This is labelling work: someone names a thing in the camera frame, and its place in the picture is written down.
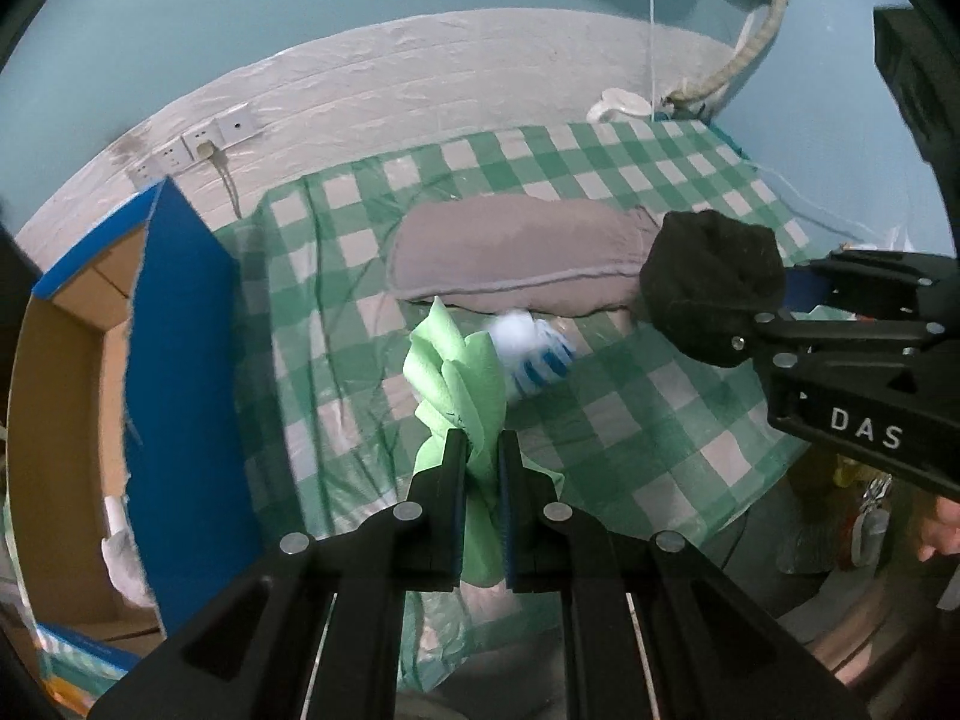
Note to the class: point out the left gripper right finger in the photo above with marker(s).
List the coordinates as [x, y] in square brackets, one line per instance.
[550, 547]

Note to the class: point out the wall socket row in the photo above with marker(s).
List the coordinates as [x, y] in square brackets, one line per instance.
[196, 145]

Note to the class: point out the grey towel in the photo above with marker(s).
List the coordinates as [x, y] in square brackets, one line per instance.
[496, 253]

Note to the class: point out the black sock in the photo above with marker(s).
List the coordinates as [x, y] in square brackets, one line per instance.
[705, 280]

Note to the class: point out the white electric kettle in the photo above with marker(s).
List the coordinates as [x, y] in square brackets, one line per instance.
[617, 102]

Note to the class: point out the light green cloth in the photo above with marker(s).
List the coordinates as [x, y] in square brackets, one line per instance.
[459, 384]

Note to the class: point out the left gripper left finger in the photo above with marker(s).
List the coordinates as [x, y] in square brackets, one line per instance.
[364, 577]

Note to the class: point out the person's hand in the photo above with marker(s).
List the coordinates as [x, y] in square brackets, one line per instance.
[938, 528]

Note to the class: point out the white blue striped sock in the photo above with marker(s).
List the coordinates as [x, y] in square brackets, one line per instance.
[532, 354]

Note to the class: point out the white cloth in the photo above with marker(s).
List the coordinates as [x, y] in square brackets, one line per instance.
[121, 557]

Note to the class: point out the blue cardboard box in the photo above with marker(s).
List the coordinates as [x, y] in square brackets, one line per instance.
[124, 385]

